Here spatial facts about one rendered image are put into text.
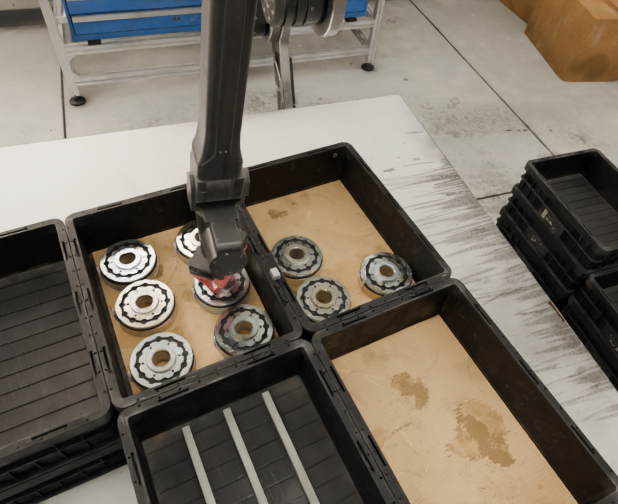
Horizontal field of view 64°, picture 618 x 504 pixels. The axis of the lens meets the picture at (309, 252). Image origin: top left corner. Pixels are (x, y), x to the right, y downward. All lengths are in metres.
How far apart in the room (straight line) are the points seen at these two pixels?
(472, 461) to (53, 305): 0.77
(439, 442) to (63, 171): 1.11
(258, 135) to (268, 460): 0.95
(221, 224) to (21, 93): 2.46
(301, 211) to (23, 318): 0.57
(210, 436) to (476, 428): 0.43
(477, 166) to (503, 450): 1.95
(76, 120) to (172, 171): 1.49
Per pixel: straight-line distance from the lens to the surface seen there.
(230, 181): 0.71
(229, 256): 0.71
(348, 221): 1.08
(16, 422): 0.93
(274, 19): 1.17
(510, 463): 0.91
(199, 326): 0.92
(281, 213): 1.08
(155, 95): 2.92
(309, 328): 0.80
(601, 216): 1.92
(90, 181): 1.40
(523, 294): 1.26
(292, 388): 0.86
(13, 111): 2.99
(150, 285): 0.95
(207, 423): 0.85
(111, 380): 0.79
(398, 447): 0.86
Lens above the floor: 1.62
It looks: 51 degrees down
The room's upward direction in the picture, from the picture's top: 7 degrees clockwise
